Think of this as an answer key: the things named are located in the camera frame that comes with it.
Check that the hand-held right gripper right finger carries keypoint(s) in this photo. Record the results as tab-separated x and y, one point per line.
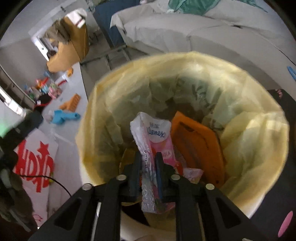
159	176

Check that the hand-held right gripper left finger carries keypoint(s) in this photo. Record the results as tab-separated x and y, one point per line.
133	176

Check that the pink tissue packet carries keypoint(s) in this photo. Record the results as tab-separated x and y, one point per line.
152	134

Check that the orange plastic bag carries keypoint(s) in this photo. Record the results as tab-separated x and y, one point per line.
198	143

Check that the white trash bin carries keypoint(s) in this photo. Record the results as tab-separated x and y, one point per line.
131	228

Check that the person's left forearm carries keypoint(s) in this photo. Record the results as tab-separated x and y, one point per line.
16	204

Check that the white red shopping bag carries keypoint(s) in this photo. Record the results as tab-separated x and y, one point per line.
34	162

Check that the blue toy shovel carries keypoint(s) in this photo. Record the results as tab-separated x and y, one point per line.
63	117

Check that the pile of colourful toys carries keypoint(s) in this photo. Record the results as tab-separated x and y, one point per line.
46	89

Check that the orange toy rake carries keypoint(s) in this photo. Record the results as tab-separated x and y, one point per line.
71	103

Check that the mustard covered chair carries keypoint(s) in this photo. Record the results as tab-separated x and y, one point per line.
69	51

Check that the small wooden stool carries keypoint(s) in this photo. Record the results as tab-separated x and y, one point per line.
104	54

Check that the black spotted tablecloth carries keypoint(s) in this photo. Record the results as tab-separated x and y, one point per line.
281	192

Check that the grey sofa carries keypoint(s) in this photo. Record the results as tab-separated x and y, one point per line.
208	32

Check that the green blanket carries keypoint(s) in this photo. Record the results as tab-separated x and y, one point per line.
194	5

